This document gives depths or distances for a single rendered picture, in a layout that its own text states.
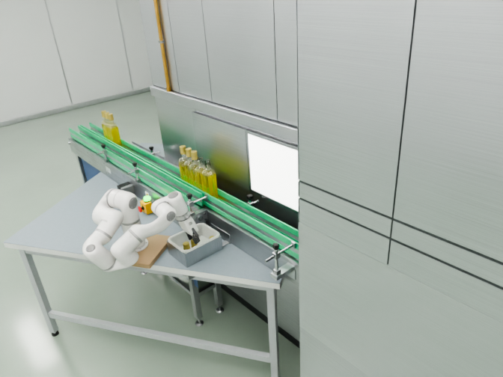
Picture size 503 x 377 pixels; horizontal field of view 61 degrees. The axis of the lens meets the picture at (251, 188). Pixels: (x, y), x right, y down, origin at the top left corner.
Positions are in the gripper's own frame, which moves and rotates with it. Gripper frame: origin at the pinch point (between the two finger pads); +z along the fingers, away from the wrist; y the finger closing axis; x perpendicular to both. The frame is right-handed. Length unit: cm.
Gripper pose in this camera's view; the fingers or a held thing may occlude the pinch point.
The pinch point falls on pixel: (193, 238)
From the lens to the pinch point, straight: 219.1
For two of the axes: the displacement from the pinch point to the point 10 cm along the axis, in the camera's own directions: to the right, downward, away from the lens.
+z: 2.6, 7.7, 5.8
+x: -7.2, 5.5, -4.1
